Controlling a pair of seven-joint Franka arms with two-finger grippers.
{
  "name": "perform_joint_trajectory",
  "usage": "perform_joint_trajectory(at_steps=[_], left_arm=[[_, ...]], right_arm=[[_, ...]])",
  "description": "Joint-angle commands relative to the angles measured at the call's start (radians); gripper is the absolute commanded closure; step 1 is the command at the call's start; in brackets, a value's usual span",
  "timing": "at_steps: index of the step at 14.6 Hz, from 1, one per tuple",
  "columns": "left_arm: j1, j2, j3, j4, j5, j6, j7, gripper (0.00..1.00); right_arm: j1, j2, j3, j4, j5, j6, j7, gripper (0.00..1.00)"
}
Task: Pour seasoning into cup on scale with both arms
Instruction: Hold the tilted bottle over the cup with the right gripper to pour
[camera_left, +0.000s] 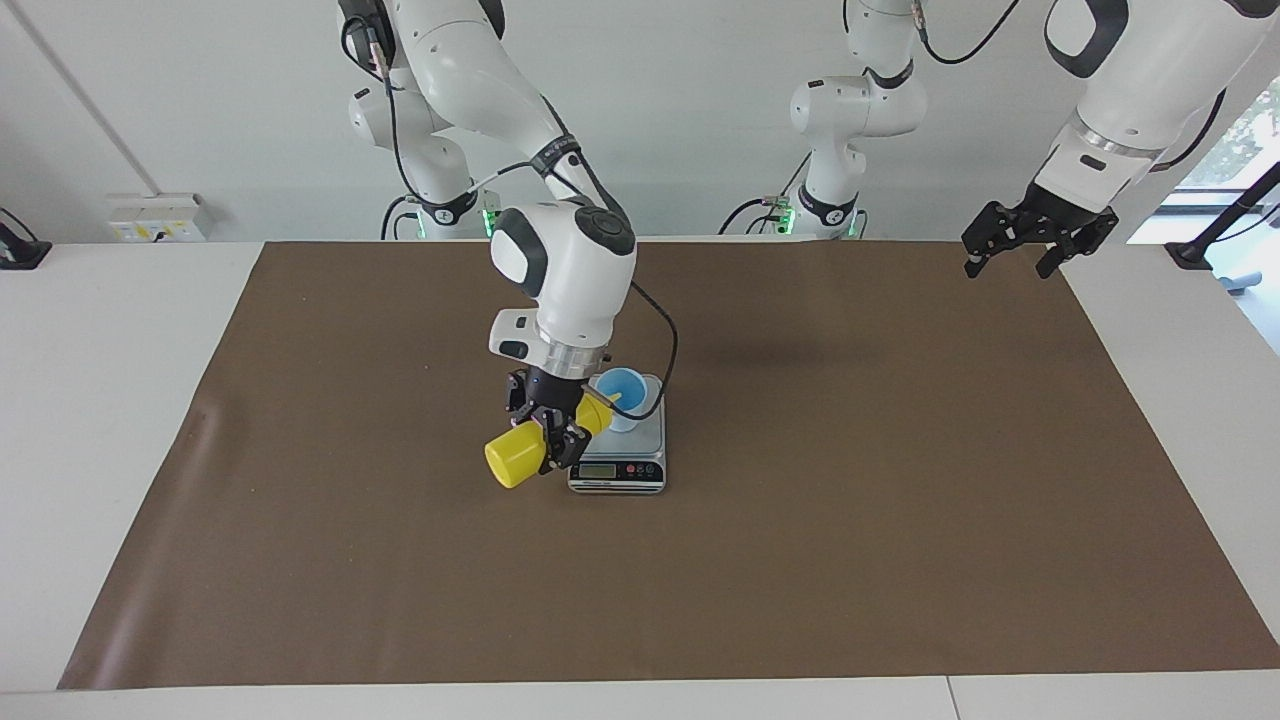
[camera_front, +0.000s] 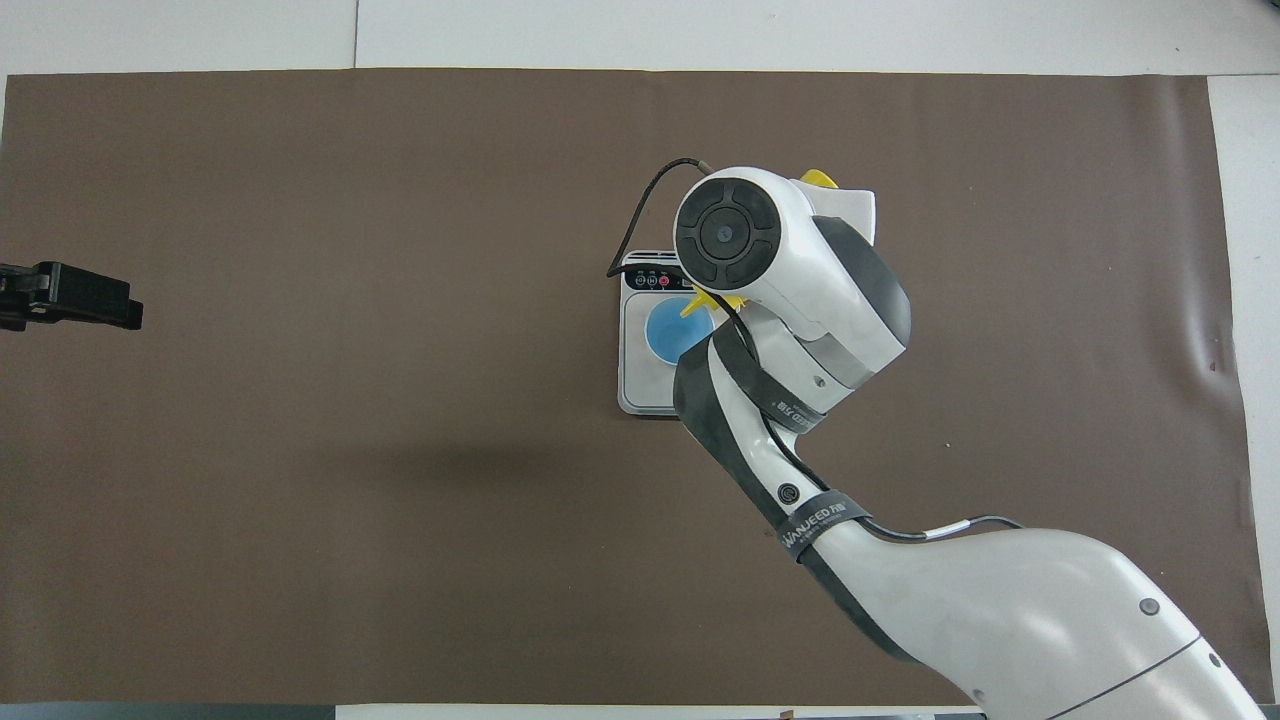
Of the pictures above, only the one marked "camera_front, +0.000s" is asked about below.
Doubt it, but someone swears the light blue plastic cup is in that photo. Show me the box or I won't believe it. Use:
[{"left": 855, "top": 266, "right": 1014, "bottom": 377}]
[{"left": 643, "top": 297, "right": 717, "bottom": 367}]

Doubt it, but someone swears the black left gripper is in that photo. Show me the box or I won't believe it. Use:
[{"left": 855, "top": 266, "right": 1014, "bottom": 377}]
[{"left": 0, "top": 261, "right": 145, "bottom": 333}]

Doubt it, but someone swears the brown table mat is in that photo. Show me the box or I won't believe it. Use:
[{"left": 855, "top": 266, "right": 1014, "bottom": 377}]
[{"left": 0, "top": 68, "right": 1273, "bottom": 707}]

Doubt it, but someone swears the silver digital kitchen scale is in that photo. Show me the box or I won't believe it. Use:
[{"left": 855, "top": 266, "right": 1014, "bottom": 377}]
[{"left": 617, "top": 250, "right": 721, "bottom": 418}]

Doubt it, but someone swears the yellow squeeze bottle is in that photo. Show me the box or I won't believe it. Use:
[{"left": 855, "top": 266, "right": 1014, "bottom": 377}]
[{"left": 680, "top": 168, "right": 841, "bottom": 321}]

